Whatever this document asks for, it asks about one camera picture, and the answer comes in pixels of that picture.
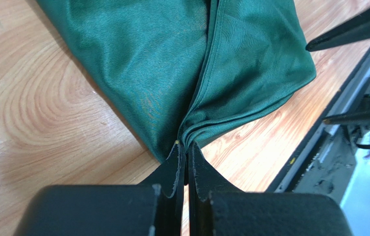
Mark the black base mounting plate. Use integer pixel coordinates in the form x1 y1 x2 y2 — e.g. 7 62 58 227
267 47 370 202

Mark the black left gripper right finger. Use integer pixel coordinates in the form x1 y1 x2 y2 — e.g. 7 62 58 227
187 143 352 236

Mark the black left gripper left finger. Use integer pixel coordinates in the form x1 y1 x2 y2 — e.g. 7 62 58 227
15 142 185 236

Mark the dark green cloth napkin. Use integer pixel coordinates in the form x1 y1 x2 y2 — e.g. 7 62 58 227
38 0 316 162

